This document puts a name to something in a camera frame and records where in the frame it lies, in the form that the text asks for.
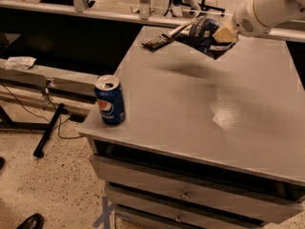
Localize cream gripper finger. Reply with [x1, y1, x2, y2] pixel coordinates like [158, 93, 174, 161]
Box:
[213, 23, 239, 43]

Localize blue chip bag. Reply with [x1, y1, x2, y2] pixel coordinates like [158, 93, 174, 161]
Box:
[173, 16, 237, 60]

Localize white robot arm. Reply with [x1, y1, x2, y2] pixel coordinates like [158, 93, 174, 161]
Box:
[213, 0, 305, 43]

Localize white plastic bag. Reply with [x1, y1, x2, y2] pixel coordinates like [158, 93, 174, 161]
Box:
[4, 56, 36, 71]

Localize grey drawer cabinet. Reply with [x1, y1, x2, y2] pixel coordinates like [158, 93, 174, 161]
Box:
[80, 27, 305, 229]

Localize blue pepsi can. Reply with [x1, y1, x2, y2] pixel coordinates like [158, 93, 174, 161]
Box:
[94, 74, 126, 125]

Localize grey side bench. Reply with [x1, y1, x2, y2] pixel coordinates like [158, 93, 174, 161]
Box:
[0, 59, 97, 104]

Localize black metal stand leg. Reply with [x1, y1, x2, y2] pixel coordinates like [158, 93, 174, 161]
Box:
[33, 103, 65, 158]

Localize black shoe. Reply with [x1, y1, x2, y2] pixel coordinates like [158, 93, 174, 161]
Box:
[16, 214, 44, 229]

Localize black cable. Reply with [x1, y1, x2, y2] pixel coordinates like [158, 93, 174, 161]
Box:
[0, 81, 84, 140]

